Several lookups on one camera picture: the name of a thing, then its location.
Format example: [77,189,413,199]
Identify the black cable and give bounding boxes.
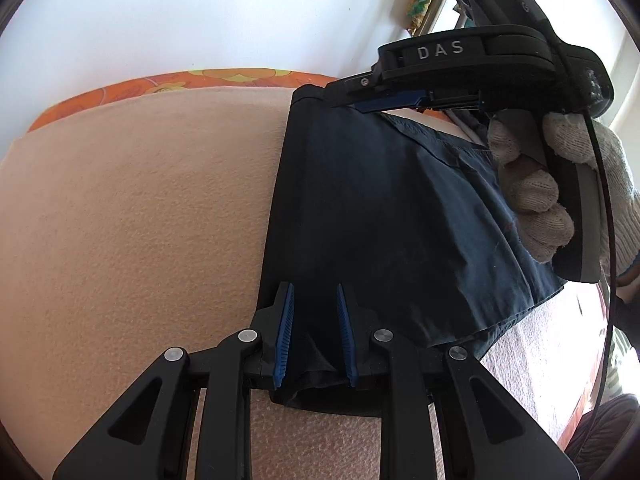
[582,110,620,480]

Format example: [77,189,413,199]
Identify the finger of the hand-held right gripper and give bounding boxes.
[324,74,483,114]

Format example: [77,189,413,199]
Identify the green striped pillow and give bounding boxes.
[607,329,640,397]

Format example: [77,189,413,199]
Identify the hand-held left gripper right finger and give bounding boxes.
[334,283,581,480]

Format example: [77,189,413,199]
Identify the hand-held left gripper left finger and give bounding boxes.
[52,281,296,480]

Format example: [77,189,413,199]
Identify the person's dark trouser leg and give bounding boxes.
[567,392,640,467]

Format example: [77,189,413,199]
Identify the person's right forearm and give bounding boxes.
[614,252,640,333]

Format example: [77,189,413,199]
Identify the black pants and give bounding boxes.
[260,85,568,411]

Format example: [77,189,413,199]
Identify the person's right hand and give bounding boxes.
[487,111,640,273]

